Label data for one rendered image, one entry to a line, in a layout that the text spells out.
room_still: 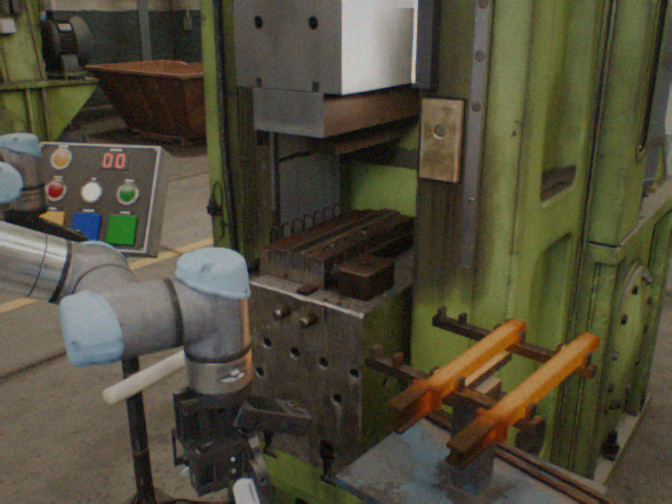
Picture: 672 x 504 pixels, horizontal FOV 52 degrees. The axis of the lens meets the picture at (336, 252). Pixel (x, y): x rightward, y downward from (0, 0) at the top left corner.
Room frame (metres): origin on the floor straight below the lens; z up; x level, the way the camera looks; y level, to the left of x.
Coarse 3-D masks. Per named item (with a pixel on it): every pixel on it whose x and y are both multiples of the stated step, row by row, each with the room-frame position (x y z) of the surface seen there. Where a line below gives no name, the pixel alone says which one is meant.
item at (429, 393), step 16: (512, 320) 1.16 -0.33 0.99; (496, 336) 1.09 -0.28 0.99; (512, 336) 1.11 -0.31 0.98; (464, 352) 1.03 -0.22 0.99; (480, 352) 1.03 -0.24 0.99; (496, 352) 1.06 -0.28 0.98; (448, 368) 0.98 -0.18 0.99; (464, 368) 0.98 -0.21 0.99; (416, 384) 0.91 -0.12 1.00; (432, 384) 0.92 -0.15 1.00; (448, 384) 0.94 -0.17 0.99; (400, 400) 0.86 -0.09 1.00; (416, 400) 0.88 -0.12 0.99; (432, 400) 0.90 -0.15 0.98; (400, 416) 0.85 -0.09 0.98; (416, 416) 0.88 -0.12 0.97; (400, 432) 0.84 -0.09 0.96
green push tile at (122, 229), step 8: (112, 216) 1.67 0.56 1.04; (120, 216) 1.67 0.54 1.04; (128, 216) 1.66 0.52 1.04; (136, 216) 1.66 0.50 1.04; (112, 224) 1.66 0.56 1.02; (120, 224) 1.65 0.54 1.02; (128, 224) 1.65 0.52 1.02; (136, 224) 1.65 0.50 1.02; (112, 232) 1.65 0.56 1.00; (120, 232) 1.64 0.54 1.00; (128, 232) 1.64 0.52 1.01; (112, 240) 1.64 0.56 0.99; (120, 240) 1.63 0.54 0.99; (128, 240) 1.63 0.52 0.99
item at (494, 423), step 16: (592, 336) 1.09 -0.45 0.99; (560, 352) 1.03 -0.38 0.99; (576, 352) 1.03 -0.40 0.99; (592, 352) 1.07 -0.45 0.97; (544, 368) 0.98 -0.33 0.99; (560, 368) 0.98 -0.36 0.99; (528, 384) 0.93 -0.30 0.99; (544, 384) 0.93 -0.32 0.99; (512, 400) 0.88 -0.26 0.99; (528, 400) 0.89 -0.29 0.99; (480, 416) 0.83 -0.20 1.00; (496, 416) 0.83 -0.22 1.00; (512, 416) 0.85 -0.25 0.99; (464, 432) 0.80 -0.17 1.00; (480, 432) 0.80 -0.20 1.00; (496, 432) 0.82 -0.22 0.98; (464, 448) 0.76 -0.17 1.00; (480, 448) 0.79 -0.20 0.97; (464, 464) 0.76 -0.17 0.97
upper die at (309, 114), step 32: (256, 96) 1.59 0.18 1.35; (288, 96) 1.54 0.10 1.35; (320, 96) 1.48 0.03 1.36; (352, 96) 1.57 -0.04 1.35; (384, 96) 1.68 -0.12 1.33; (416, 96) 1.81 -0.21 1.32; (256, 128) 1.59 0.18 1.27; (288, 128) 1.54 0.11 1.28; (320, 128) 1.48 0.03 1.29; (352, 128) 1.57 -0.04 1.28
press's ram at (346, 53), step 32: (256, 0) 1.58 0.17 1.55; (288, 0) 1.53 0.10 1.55; (320, 0) 1.48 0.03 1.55; (352, 0) 1.48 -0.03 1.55; (384, 0) 1.58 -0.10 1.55; (256, 32) 1.59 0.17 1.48; (288, 32) 1.53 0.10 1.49; (320, 32) 1.48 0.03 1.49; (352, 32) 1.48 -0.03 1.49; (384, 32) 1.58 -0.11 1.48; (256, 64) 1.59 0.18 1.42; (288, 64) 1.53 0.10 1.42; (320, 64) 1.48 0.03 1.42; (352, 64) 1.48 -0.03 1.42; (384, 64) 1.58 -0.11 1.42
